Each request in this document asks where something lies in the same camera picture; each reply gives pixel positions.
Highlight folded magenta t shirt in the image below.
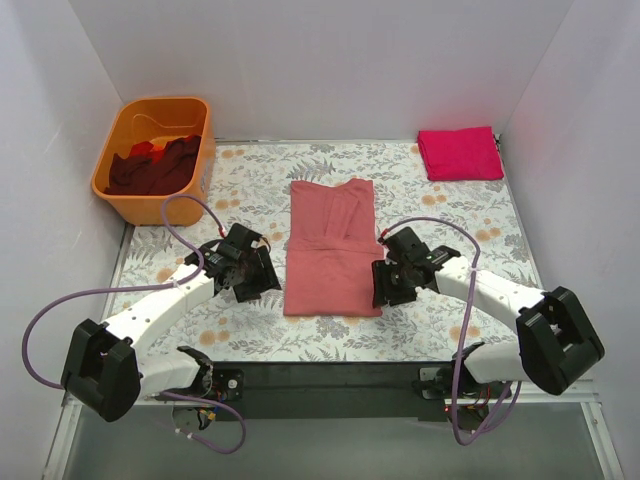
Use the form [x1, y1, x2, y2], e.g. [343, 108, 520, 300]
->
[417, 126, 504, 182]

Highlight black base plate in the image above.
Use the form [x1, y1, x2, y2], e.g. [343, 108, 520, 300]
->
[155, 363, 519, 422]

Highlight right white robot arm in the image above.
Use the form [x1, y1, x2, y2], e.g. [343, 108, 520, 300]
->
[372, 227, 605, 398]

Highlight orange plastic laundry basket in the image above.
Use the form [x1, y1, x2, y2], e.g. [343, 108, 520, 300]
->
[91, 97, 215, 226]

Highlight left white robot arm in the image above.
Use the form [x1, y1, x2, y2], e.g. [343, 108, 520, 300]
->
[61, 224, 280, 422]

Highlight aluminium frame rail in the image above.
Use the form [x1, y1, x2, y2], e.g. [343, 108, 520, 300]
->
[64, 363, 601, 406]

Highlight floral patterned table mat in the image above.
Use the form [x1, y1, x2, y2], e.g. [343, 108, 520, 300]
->
[108, 142, 540, 362]

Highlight dark red clothes in basket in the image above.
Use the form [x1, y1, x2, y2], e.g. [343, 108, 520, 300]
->
[104, 135, 201, 196]

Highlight salmon pink polo shirt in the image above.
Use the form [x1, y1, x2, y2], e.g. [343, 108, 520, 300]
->
[284, 178, 383, 317]

